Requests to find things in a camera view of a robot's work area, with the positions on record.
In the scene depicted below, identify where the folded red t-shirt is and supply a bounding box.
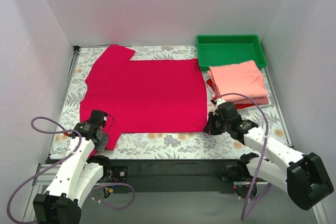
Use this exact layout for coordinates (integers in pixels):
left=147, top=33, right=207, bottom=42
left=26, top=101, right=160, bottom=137
left=206, top=79, right=253, bottom=109

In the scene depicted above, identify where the magenta red t-shirt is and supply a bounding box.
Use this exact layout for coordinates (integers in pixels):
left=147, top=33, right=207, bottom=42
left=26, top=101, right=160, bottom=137
left=79, top=45, right=207, bottom=150

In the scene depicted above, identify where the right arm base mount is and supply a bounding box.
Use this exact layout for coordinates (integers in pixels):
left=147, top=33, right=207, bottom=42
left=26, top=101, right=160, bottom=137
left=218, top=165, right=258, bottom=200

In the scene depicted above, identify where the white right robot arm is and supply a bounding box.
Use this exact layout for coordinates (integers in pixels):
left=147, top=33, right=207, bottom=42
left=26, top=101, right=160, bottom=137
left=204, top=100, right=334, bottom=210

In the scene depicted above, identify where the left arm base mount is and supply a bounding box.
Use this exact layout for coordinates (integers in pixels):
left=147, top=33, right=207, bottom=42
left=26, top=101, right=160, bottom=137
left=91, top=166, right=129, bottom=200

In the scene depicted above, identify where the folded darker pink t-shirt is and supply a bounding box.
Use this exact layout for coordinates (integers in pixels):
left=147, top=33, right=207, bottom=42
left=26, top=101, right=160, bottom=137
left=215, top=87, right=269, bottom=104

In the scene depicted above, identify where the green plastic tray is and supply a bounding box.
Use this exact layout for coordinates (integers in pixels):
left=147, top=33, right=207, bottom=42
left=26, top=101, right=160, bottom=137
left=196, top=35, right=267, bottom=72

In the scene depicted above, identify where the black front table rail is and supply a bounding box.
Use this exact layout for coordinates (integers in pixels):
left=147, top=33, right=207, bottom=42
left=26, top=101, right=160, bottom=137
left=47, top=158, right=253, bottom=193

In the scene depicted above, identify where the folded salmon pink t-shirt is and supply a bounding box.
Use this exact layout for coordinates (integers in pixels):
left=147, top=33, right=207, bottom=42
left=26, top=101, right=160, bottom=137
left=207, top=60, right=266, bottom=97

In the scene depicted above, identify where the floral patterned table mat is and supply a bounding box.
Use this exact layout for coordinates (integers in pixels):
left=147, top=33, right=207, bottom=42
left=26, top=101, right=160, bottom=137
left=58, top=46, right=292, bottom=159

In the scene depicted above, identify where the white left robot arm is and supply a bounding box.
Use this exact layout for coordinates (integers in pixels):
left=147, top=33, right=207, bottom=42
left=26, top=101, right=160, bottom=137
left=33, top=110, right=112, bottom=223

